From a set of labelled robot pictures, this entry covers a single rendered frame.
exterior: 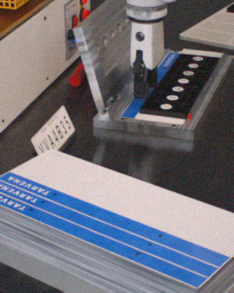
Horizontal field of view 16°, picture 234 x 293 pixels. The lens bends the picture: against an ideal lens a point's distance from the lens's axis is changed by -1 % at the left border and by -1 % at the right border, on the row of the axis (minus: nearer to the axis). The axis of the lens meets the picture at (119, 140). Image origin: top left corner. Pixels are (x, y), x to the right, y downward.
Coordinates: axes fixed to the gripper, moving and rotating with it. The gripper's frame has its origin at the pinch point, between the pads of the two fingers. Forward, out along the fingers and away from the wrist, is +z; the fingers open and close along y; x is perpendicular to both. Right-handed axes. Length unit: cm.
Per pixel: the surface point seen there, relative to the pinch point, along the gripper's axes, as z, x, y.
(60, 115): -1.1, 10.8, -22.3
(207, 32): 3.3, -3.4, 48.4
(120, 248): -6, -16, -70
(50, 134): 0.0, 10.3, -28.9
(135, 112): 2.2, -0.6, -9.6
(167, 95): 1.0, -5.3, -1.8
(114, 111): 2.3, 3.6, -10.3
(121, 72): -2.8, 5.0, -1.2
